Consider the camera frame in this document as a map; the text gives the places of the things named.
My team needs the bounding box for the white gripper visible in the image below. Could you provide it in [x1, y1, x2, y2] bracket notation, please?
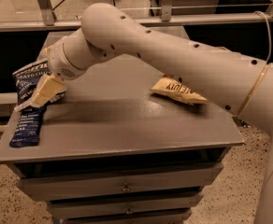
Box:
[31, 37, 84, 107]

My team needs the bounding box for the blue chip bag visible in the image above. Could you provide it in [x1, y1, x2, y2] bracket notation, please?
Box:
[12, 59, 50, 105]

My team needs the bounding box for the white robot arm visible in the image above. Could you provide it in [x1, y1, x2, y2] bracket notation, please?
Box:
[32, 3, 273, 224]

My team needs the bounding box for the blue rxbar blueberry bar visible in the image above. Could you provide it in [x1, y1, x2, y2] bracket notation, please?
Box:
[9, 107, 46, 147]

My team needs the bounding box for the brown sea salt chip bag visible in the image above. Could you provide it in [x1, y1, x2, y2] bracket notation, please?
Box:
[151, 77, 208, 105]

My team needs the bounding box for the grey drawer cabinet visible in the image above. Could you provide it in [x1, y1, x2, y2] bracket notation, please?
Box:
[0, 26, 245, 224]

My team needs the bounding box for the top grey drawer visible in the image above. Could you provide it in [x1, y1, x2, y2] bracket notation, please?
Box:
[17, 162, 223, 201]

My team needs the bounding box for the grey drawer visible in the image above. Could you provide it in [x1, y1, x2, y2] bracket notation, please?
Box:
[47, 192, 203, 219]
[17, 162, 223, 201]
[67, 209, 192, 224]

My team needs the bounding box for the middle grey drawer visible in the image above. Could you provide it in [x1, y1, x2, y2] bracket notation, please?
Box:
[47, 192, 203, 219]

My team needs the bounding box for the bottom grey drawer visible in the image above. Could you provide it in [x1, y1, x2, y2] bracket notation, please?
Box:
[67, 209, 192, 224]

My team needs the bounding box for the metal railing frame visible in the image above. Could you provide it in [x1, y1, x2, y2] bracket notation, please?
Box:
[0, 0, 273, 32]

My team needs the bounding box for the white cable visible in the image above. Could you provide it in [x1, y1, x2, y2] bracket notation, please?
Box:
[253, 10, 273, 63]

